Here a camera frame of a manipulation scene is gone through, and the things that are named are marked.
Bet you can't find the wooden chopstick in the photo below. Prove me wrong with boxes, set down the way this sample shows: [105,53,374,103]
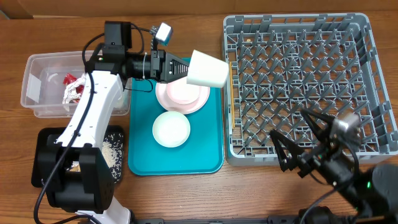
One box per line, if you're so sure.
[229,62,235,129]

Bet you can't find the white paper cup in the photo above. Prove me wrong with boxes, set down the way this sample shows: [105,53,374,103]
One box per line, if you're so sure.
[187,50,229,88]

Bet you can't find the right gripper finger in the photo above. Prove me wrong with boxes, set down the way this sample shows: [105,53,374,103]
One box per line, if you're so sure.
[300,109,335,143]
[269,129,304,172]

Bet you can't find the pink bowl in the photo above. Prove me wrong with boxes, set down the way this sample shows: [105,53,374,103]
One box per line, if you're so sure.
[166,77,201,105]

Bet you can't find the grey dishwasher rack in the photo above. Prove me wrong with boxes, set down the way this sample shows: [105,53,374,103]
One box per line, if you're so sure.
[223,13,397,166]

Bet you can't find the black plastic tray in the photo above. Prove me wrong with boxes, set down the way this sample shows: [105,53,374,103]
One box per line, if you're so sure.
[31,125,124,188]

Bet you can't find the white bowl with food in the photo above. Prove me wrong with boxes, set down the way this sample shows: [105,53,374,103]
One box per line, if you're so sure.
[152,111,191,148]

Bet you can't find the foil paper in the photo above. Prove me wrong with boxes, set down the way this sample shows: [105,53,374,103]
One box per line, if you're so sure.
[62,73,86,111]

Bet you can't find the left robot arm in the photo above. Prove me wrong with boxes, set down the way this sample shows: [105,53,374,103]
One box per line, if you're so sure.
[33,45,189,223]

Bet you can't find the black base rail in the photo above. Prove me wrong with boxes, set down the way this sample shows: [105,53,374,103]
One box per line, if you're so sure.
[133,215,300,224]

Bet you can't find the spilled rice and nuts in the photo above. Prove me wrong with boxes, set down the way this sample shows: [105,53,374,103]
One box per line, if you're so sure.
[70,132,124,183]

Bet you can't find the clear plastic bin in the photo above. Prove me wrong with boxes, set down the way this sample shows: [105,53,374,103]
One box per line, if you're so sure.
[20,49,132,118]

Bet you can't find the teal plastic tray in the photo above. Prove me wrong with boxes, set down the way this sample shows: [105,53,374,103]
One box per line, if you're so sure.
[127,81,224,176]

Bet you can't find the pink plate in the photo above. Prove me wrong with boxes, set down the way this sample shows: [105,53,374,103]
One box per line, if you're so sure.
[155,83,210,114]

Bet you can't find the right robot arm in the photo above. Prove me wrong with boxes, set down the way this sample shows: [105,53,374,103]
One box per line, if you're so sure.
[269,109,397,223]

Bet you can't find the red snack wrapper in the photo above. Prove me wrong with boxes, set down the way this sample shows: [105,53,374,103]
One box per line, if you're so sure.
[63,73,86,95]

